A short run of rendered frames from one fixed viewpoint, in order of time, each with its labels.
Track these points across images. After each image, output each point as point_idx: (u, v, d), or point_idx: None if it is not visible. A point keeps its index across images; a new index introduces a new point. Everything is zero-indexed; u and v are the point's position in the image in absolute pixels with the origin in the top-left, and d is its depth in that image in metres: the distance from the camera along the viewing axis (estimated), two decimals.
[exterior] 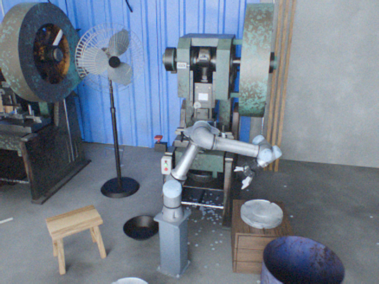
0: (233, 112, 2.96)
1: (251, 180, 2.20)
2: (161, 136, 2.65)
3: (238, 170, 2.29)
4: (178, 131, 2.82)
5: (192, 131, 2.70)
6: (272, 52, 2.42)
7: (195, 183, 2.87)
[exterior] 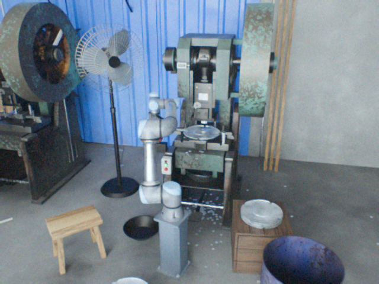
0: (233, 112, 2.96)
1: None
2: (161, 137, 2.66)
3: None
4: (178, 131, 2.82)
5: (192, 131, 2.70)
6: (272, 55, 2.41)
7: (195, 183, 2.87)
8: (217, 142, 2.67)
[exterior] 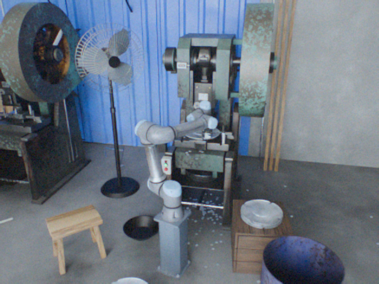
0: (233, 112, 2.96)
1: None
2: None
3: (205, 136, 2.51)
4: None
5: None
6: (271, 67, 2.42)
7: (195, 183, 2.87)
8: (217, 142, 2.67)
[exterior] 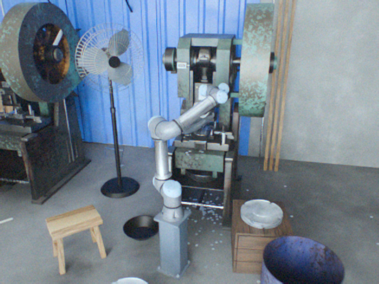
0: (233, 112, 2.96)
1: (209, 115, 2.38)
2: None
3: None
4: None
5: (190, 128, 2.58)
6: None
7: (195, 183, 2.87)
8: (217, 142, 2.67)
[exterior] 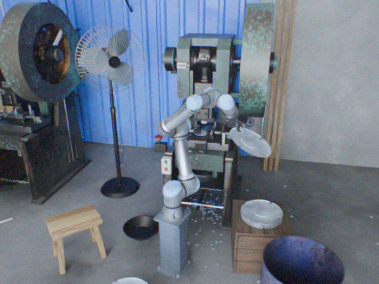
0: None
1: (238, 131, 1.95)
2: (161, 136, 2.65)
3: (241, 126, 2.00)
4: None
5: (246, 146, 2.17)
6: None
7: None
8: (217, 142, 2.67)
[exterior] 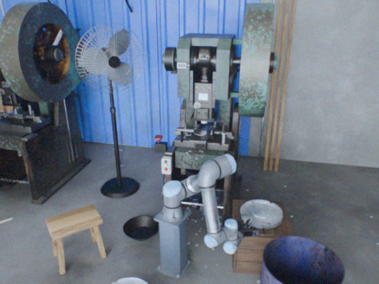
0: (233, 112, 2.96)
1: None
2: (161, 136, 2.65)
3: None
4: (178, 131, 2.82)
5: (258, 206, 2.39)
6: None
7: None
8: (217, 142, 2.67)
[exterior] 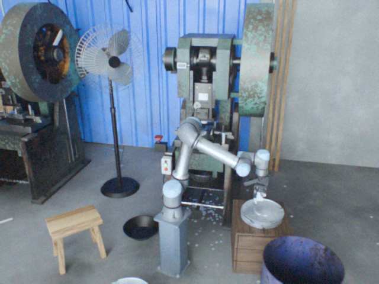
0: (233, 112, 2.96)
1: None
2: (161, 136, 2.65)
3: (256, 198, 2.13)
4: (178, 131, 2.82)
5: (260, 204, 2.42)
6: None
7: (195, 183, 2.87)
8: (217, 142, 2.67)
